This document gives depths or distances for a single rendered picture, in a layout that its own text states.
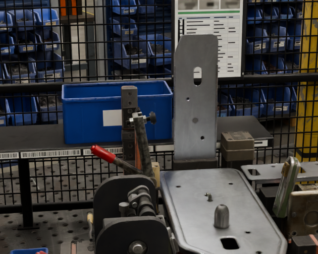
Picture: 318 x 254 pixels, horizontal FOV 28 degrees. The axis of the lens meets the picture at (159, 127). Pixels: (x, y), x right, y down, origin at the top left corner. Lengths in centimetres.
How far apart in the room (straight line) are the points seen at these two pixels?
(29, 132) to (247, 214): 76
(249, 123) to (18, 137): 68
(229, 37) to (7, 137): 72
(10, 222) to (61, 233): 20
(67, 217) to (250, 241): 92
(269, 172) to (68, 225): 71
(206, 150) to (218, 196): 25
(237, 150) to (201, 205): 30
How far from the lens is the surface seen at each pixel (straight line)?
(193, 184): 156
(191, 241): 130
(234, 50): 195
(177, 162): 169
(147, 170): 140
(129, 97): 166
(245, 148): 170
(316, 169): 169
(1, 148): 177
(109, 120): 174
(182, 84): 165
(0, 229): 207
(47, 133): 186
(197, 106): 167
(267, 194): 157
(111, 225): 96
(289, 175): 141
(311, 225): 148
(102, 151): 139
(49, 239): 197
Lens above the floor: 162
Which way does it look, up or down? 18 degrees down
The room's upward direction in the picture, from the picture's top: straight up
